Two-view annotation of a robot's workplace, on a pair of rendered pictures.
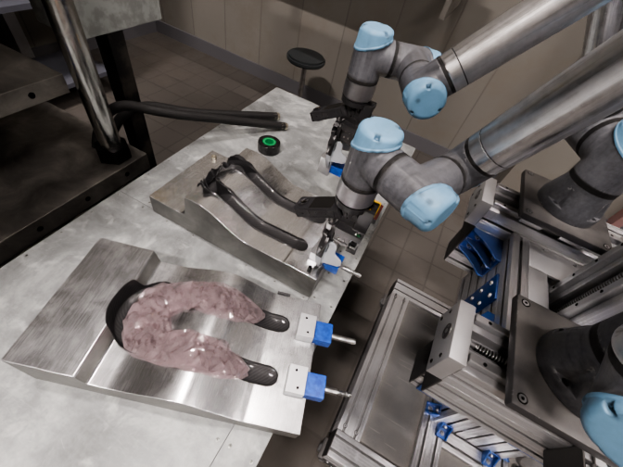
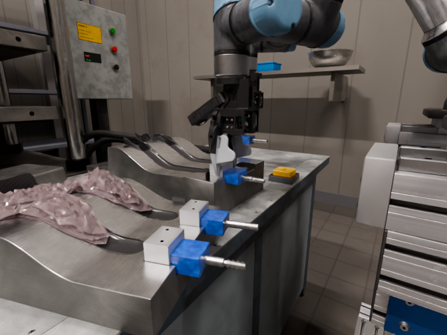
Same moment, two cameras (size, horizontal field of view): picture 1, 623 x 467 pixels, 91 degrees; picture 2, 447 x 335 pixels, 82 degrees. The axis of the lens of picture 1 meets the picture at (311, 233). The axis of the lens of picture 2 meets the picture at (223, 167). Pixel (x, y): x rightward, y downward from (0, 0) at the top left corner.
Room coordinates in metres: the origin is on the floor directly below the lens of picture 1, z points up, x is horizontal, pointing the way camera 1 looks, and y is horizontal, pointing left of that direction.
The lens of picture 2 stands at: (-0.10, -0.23, 1.06)
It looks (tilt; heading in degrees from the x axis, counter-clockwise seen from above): 14 degrees down; 19
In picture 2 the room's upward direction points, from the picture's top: straight up
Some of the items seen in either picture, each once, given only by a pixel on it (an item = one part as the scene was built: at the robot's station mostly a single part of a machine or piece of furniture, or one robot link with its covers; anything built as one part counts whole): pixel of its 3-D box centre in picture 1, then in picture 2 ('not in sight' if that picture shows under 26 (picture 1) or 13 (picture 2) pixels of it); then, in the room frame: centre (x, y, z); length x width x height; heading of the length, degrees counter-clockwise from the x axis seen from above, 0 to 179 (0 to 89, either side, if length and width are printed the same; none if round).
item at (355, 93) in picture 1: (359, 88); (245, 66); (0.77, -0.01, 1.17); 0.08 x 0.08 x 0.05
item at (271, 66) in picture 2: not in sight; (264, 68); (2.45, 0.23, 1.36); 0.27 x 0.18 x 0.09; 74
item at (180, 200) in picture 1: (256, 207); (171, 165); (0.57, 0.17, 0.87); 0.50 x 0.26 x 0.14; 76
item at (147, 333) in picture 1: (193, 321); (66, 195); (0.21, 0.17, 0.90); 0.26 x 0.18 x 0.08; 93
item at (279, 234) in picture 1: (260, 198); (172, 150); (0.56, 0.16, 0.92); 0.35 x 0.16 x 0.09; 76
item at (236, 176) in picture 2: (336, 263); (238, 176); (0.45, -0.08, 0.89); 0.13 x 0.05 x 0.05; 76
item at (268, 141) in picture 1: (269, 145); not in sight; (0.93, 0.24, 0.82); 0.08 x 0.08 x 0.04
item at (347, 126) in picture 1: (352, 119); (247, 92); (0.76, -0.02, 1.09); 0.09 x 0.08 x 0.12; 76
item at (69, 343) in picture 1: (192, 332); (65, 219); (0.21, 0.17, 0.85); 0.50 x 0.26 x 0.11; 93
